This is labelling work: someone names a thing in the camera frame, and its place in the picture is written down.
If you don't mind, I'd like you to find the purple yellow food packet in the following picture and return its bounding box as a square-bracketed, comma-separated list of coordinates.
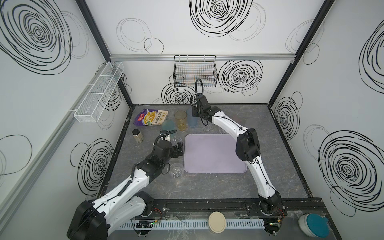
[134, 109, 169, 127]

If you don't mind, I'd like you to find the lilac plastic tray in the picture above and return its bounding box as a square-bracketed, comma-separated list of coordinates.
[184, 134, 247, 174]

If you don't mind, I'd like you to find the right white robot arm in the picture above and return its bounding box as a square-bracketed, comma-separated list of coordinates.
[190, 79, 282, 216]

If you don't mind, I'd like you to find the clear faceted glass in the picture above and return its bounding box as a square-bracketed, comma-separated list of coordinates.
[219, 127, 228, 135]
[202, 123, 212, 132]

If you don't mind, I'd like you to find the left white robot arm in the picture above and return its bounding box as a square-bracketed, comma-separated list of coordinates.
[67, 130, 183, 240]

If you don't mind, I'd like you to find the teal frosted cup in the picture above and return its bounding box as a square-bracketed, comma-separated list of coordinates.
[161, 120, 177, 133]

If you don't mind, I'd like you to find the white slotted cable duct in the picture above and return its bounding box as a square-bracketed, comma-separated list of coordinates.
[118, 219, 265, 231]

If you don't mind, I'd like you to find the small dark-capped spice jar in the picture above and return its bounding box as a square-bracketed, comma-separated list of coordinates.
[132, 129, 144, 143]

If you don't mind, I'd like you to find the clear glass left middle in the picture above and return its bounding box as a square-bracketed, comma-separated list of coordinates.
[171, 133, 183, 145]

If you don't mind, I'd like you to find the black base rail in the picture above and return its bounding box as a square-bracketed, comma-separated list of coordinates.
[145, 198, 326, 218]

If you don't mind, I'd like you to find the beige round lid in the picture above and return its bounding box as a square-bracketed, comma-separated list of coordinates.
[208, 212, 227, 234]

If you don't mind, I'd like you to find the black wire wall basket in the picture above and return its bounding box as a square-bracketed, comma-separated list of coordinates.
[173, 55, 219, 88]

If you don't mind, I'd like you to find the blue frosted cup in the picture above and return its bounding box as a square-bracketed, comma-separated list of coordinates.
[187, 107, 199, 128]

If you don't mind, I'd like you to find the clear glass near front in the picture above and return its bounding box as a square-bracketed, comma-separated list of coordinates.
[169, 163, 184, 178]

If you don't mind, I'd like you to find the teal lidded white container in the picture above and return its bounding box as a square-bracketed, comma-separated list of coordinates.
[298, 214, 330, 238]

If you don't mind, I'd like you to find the yellow transparent cup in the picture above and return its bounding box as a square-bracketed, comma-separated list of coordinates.
[175, 110, 187, 131]

